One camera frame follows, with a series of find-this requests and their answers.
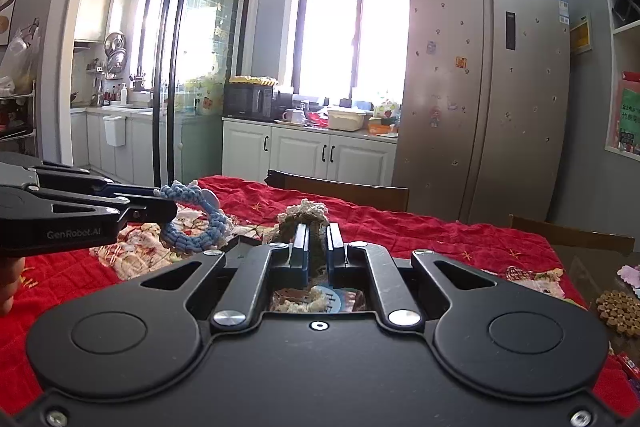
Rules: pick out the yellow crochet microwave cover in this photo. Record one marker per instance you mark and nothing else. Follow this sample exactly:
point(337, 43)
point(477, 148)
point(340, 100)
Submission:
point(252, 80)

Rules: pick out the pink scalloped coaster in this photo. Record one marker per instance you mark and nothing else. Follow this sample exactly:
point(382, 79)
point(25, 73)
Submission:
point(630, 277)

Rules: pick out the person's left hand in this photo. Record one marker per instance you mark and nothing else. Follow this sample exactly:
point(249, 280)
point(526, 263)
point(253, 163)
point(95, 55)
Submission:
point(10, 282)

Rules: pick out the yellow framed wall panel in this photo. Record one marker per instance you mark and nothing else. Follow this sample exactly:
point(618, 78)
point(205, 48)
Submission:
point(581, 36)

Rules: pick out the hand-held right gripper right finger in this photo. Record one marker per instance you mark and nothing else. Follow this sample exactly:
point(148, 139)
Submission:
point(335, 252)

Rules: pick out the white mug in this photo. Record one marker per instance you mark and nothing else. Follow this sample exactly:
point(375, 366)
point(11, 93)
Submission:
point(295, 117)

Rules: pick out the hanging steel pot lids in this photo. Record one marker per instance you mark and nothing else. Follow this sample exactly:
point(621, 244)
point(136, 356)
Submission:
point(115, 52)

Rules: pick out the beige lidded container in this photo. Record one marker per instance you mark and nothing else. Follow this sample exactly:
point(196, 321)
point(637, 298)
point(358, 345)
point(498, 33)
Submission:
point(345, 119)

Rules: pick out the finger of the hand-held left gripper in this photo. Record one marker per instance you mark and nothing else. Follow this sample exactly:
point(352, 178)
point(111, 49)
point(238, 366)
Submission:
point(125, 191)
point(150, 209)

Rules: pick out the cork trivet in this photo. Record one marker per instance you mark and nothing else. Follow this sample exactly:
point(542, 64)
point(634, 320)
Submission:
point(620, 312)

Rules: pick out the hanging plastic bags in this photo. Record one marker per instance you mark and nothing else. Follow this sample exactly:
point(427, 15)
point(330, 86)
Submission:
point(20, 62)

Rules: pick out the blue crochet scrunchie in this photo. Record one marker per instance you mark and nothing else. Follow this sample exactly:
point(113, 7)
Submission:
point(192, 242)

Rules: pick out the white hanging trash bin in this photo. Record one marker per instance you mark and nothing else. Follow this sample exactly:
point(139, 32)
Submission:
point(114, 131)

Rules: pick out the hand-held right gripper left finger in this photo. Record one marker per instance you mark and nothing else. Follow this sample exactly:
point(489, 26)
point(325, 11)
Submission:
point(300, 252)

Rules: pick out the silver refrigerator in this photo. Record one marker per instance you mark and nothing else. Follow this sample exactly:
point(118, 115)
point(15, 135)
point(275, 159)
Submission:
point(480, 107)

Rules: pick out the red printed blanket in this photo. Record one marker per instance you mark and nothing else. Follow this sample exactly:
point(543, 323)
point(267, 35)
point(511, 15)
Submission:
point(450, 237)

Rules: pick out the dark wooden chair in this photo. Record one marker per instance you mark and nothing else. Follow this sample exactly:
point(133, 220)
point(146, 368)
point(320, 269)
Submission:
point(575, 234)

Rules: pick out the black microwave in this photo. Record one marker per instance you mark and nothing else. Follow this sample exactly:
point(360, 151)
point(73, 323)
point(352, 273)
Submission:
point(250, 102)

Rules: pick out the olive crochet scrunchie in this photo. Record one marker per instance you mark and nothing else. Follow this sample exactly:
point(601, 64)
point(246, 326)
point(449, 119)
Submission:
point(305, 212)

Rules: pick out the wooden chair back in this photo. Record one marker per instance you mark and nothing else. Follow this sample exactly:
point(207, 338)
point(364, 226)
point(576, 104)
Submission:
point(340, 192)

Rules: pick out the sliding glass door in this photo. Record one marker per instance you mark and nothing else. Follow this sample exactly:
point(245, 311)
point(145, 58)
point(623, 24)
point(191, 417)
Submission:
point(200, 57)

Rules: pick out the white kitchen cabinet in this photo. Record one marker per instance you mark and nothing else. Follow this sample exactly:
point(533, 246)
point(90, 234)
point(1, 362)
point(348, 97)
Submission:
point(300, 152)

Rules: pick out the green poster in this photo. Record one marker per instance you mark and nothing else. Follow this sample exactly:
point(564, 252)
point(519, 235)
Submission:
point(631, 117)

